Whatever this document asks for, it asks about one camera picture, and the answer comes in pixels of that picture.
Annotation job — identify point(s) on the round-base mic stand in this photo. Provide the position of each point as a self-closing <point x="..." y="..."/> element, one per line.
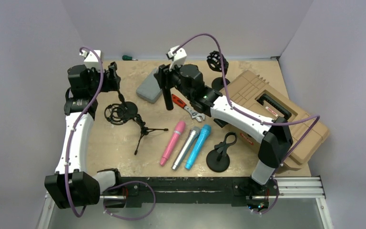
<point x="217" y="159"/>
<point x="126" y="110"/>

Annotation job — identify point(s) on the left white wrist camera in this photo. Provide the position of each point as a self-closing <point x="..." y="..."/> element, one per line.
<point x="90" y="60"/>

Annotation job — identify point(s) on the black tripod shock-mount stand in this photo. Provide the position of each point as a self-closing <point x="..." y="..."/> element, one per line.
<point x="111" y="116"/>

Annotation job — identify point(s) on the shock-mount mic stand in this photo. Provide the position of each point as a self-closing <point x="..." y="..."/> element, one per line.
<point x="214" y="63"/>

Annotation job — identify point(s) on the blue microphone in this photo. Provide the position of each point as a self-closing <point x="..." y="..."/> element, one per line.
<point x="204" y="133"/>

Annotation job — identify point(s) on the pink microphone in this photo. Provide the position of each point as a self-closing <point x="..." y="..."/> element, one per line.
<point x="179" y="128"/>

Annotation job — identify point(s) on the green handle screwdriver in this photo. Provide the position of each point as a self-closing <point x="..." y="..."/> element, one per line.
<point x="128" y="58"/>

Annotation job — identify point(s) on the black handheld microphone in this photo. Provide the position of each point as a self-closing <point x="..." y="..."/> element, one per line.
<point x="167" y="98"/>

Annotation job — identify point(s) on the grey plastic case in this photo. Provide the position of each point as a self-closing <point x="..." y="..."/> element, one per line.
<point x="149" y="89"/>

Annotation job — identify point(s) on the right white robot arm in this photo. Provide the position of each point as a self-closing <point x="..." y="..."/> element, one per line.
<point x="274" y="136"/>

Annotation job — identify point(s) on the red adjustable wrench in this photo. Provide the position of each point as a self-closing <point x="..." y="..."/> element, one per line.
<point x="193" y="114"/>

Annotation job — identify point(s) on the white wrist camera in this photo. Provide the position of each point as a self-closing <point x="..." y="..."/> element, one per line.
<point x="90" y="60"/>
<point x="177" y="56"/>

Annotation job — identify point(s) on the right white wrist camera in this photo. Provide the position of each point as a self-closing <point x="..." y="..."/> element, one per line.
<point x="177" y="56"/>

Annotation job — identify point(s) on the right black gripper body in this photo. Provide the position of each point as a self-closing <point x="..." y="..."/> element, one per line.
<point x="175" y="77"/>

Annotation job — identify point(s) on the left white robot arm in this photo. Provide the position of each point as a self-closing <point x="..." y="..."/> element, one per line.
<point x="70" y="185"/>

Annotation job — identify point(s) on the tan plastic tool case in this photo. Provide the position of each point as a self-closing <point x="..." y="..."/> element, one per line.
<point x="255" y="96"/>

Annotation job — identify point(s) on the silver microphone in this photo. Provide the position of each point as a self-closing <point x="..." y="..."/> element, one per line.
<point x="193" y="134"/>

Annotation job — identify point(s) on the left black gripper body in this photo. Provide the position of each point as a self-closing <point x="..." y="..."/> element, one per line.
<point x="105" y="87"/>

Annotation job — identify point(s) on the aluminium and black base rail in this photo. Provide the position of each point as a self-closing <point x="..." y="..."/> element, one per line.
<point x="132" y="192"/>

